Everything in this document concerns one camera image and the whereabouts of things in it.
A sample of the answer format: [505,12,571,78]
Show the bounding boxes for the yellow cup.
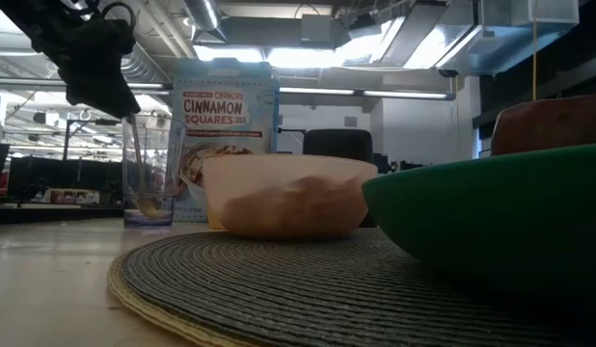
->
[204,201,228,231]

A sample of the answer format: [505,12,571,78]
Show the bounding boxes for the clear drinking glass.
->
[120,114,187,228]

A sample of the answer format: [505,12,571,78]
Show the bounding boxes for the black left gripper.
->
[35,17,143,120]

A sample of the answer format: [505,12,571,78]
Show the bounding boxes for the grey round woven placemat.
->
[106,227,596,347]

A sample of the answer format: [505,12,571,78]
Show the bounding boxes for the green plate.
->
[361,142,596,312]

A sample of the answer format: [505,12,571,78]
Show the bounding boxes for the silver ceiling ventilation duct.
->
[119,0,222,97]

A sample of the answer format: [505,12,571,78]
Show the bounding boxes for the brown cereal pieces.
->
[220,174,369,239]

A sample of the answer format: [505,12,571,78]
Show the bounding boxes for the black toaster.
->
[302,128,375,164]

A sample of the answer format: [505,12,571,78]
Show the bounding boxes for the ceiling strip light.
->
[0,76,175,92]
[280,86,456,102]

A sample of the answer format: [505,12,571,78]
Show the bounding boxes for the metal spoon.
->
[128,114,163,220]

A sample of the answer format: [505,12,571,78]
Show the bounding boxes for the translucent white cereal bowl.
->
[202,152,380,241]

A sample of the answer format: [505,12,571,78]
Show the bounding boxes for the brown toast slice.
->
[490,93,596,157]

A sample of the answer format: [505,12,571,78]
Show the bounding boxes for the blue cinnamon squares cereal box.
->
[171,57,282,224]

